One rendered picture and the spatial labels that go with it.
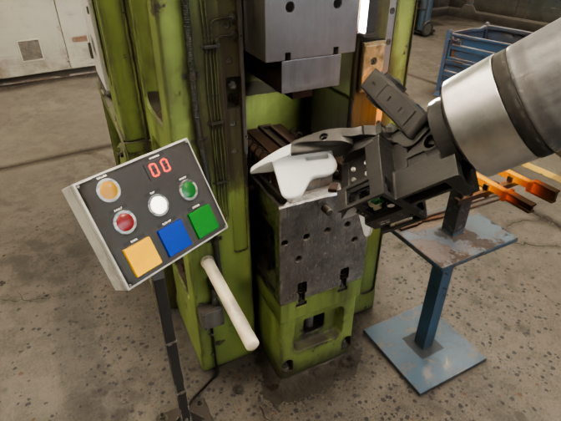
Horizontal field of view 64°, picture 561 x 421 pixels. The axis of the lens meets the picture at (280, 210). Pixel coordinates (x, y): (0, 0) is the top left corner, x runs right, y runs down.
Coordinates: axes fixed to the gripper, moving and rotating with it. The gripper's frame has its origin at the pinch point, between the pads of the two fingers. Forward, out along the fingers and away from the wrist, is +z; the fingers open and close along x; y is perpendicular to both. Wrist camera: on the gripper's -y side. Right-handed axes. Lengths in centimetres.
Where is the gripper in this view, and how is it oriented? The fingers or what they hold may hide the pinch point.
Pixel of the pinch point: (299, 190)
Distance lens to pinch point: 52.6
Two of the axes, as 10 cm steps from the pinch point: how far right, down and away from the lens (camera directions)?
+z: -6.8, 3.2, 6.6
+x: 7.3, 3.3, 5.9
